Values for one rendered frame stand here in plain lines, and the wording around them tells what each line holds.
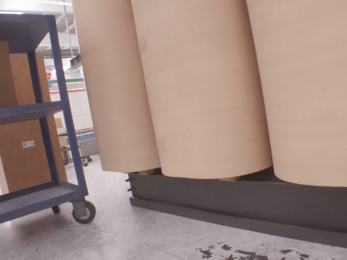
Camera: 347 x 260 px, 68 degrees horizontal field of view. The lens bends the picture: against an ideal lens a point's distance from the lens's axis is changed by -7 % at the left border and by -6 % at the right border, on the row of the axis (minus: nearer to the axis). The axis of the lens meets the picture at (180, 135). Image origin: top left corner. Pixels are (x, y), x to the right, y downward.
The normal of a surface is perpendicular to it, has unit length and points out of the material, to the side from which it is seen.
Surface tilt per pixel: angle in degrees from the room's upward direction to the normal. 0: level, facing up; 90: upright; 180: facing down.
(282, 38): 90
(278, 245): 0
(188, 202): 90
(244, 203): 90
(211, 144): 90
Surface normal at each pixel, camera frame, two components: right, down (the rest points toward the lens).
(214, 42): -0.06, 0.10
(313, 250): -0.18, -0.98
